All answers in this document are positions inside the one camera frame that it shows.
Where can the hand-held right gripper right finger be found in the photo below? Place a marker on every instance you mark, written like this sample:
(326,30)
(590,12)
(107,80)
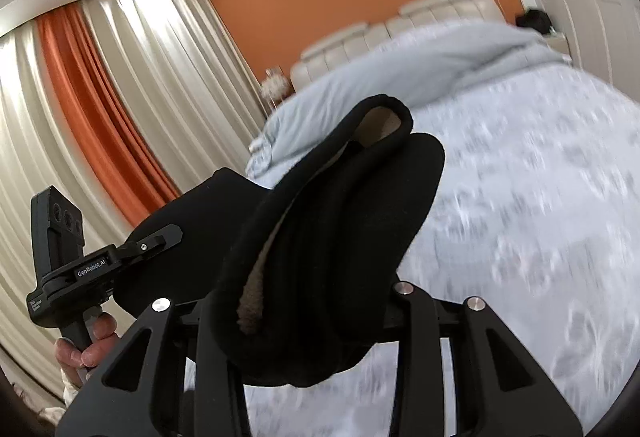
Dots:
(415,342)

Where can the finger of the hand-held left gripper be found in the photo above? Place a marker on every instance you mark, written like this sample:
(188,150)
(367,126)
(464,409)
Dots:
(150,242)

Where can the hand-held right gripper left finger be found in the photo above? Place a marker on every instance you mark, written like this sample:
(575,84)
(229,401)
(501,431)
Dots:
(212,367)

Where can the black pants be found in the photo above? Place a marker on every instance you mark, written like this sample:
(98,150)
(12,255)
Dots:
(325,242)

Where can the person's left hand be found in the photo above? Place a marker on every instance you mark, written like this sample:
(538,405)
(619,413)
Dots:
(80,357)

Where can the cream curtain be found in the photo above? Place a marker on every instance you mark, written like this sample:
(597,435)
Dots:
(20,167)
(175,67)

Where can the orange curtain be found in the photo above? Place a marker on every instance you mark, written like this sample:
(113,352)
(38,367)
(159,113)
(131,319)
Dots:
(90,102)

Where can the bed with butterfly sheet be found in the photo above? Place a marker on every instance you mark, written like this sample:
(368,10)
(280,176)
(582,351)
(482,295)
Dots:
(525,217)

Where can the white flower lamp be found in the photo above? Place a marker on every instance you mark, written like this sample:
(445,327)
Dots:
(275,84)

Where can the light grey duvet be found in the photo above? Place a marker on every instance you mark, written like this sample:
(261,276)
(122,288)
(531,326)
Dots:
(375,72)

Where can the cream padded headboard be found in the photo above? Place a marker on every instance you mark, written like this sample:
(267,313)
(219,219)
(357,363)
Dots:
(425,17)

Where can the black bag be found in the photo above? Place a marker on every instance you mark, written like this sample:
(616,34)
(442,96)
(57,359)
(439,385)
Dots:
(535,21)

